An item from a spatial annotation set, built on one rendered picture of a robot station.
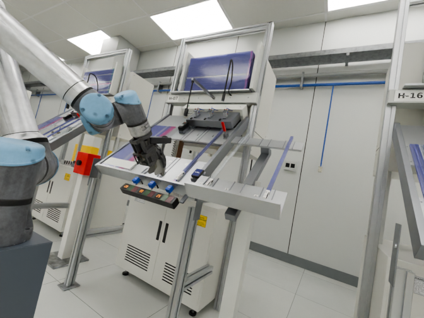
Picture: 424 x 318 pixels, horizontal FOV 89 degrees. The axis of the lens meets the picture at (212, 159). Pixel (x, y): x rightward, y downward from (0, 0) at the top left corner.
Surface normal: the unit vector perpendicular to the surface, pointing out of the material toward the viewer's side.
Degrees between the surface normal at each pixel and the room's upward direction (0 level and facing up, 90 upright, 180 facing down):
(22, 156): 88
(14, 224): 72
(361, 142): 90
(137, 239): 90
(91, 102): 90
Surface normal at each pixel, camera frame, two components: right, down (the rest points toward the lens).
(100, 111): 0.37, -0.02
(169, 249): -0.47, -0.17
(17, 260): 0.88, 0.14
